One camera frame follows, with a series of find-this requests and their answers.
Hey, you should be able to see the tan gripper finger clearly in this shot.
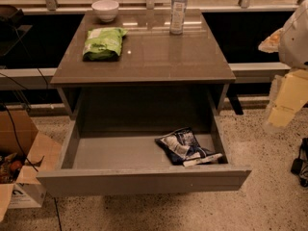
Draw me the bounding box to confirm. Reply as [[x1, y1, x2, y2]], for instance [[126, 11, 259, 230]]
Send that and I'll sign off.
[[258, 28, 283, 53], [265, 69, 308, 128]]

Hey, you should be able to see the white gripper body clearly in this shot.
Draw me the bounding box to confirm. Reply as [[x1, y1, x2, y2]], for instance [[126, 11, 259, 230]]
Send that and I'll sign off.
[[278, 0, 308, 69]]

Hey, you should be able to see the blue chip bag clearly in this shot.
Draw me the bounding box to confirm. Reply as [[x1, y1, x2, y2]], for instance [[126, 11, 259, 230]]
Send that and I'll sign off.
[[155, 127, 222, 167]]

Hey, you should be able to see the grey cabinet with counter top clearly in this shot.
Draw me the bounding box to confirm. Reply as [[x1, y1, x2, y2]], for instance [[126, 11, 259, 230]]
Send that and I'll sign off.
[[51, 10, 235, 113]]

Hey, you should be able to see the green chip bag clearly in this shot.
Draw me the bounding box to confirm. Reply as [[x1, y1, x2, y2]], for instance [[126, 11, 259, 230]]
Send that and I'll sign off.
[[83, 27, 127, 61]]

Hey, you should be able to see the open grey top drawer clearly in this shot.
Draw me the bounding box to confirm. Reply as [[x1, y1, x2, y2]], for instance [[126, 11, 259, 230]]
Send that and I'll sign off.
[[36, 90, 253, 198]]

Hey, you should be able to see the clear plastic water bottle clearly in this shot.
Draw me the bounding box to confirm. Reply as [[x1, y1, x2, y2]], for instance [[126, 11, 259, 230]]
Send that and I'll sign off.
[[169, 0, 188, 35]]

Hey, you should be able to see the white ceramic bowl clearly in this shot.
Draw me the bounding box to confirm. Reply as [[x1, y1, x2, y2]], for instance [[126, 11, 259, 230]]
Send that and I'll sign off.
[[91, 0, 119, 22]]

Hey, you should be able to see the open cardboard box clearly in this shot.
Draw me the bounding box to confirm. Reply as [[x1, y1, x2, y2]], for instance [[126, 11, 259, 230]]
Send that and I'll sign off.
[[0, 111, 61, 220]]

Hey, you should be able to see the black power adapter with cables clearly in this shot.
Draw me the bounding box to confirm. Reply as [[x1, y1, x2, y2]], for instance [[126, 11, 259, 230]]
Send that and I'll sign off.
[[291, 138, 308, 188]]

